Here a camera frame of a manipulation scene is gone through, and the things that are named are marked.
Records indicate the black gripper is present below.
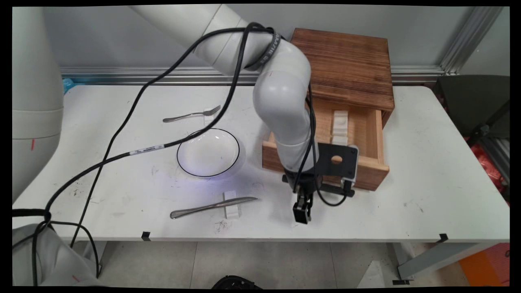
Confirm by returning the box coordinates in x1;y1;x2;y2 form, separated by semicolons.
282;169;323;224

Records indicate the wooden drawer with black handle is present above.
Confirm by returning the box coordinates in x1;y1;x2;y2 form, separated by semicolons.
261;98;390;198

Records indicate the black round object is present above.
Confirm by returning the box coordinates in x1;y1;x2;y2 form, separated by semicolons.
211;276;263;289

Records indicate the silver metal knife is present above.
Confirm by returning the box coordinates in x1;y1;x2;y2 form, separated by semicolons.
170;197;258;219

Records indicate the white bowl with black rim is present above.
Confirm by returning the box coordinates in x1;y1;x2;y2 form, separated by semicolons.
177;128;241;178

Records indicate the grey table leg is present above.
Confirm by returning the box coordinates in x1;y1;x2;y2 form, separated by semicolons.
69;241;107;280
392;243;499;286

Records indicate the silver metal fork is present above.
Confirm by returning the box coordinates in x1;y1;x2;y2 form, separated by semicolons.
163;105;221;123

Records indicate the orange box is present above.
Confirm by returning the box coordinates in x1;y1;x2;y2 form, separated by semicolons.
459;243;510;286

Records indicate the red plastic bag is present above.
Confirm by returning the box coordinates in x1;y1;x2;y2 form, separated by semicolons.
464;138;510;201

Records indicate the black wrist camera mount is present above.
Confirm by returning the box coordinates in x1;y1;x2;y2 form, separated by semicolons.
315;142;360;192

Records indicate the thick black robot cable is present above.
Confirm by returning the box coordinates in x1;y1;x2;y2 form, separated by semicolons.
12;22;355;286

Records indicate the aluminium frame bar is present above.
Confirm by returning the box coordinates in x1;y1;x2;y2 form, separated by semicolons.
480;136;510;184

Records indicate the horizontal aluminium frame rail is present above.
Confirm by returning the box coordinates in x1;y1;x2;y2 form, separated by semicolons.
60;66;447;86

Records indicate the slanted aluminium frame post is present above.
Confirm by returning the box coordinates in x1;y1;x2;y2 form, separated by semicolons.
440;6;505;76

